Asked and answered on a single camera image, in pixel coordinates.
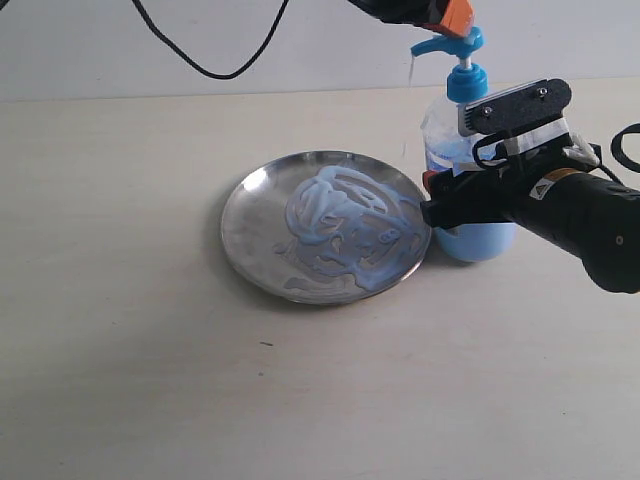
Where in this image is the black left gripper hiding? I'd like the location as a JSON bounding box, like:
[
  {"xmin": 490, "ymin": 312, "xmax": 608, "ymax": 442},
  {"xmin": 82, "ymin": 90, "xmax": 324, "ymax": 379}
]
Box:
[{"xmin": 350, "ymin": 0, "xmax": 474, "ymax": 37}]

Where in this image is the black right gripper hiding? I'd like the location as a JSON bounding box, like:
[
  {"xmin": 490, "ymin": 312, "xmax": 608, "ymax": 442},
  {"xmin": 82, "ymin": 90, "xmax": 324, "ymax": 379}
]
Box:
[{"xmin": 420, "ymin": 144, "xmax": 600, "ymax": 230}]

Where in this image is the blue soap pump bottle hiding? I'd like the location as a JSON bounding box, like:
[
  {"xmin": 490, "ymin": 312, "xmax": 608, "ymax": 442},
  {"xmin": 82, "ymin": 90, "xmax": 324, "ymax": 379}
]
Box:
[{"xmin": 410, "ymin": 27, "xmax": 516, "ymax": 263}]

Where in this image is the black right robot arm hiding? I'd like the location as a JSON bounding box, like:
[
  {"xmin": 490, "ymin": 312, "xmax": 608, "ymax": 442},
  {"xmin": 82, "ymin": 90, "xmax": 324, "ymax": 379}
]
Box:
[{"xmin": 421, "ymin": 148, "xmax": 639, "ymax": 294}]

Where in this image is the light blue soap gel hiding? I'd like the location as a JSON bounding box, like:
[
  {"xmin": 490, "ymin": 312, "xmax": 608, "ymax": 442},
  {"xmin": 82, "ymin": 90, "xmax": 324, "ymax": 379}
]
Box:
[{"xmin": 273, "ymin": 165, "xmax": 431, "ymax": 292}]

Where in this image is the round steel plate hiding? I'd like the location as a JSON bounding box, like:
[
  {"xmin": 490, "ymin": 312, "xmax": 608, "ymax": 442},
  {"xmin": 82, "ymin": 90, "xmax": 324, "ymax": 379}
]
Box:
[{"xmin": 220, "ymin": 150, "xmax": 429, "ymax": 305}]

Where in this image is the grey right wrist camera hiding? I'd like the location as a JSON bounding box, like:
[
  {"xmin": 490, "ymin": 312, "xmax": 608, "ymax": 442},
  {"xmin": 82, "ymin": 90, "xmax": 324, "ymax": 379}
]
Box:
[{"xmin": 458, "ymin": 78, "xmax": 572, "ymax": 136}]

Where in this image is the black right camera cable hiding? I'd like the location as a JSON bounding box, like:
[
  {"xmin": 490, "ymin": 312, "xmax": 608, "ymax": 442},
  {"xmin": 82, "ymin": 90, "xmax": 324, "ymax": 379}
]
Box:
[{"xmin": 470, "ymin": 123, "xmax": 640, "ymax": 187}]

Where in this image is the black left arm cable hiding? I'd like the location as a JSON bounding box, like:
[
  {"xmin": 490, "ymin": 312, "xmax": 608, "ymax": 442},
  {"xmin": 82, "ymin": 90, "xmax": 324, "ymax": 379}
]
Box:
[{"xmin": 130, "ymin": 0, "xmax": 290, "ymax": 80}]

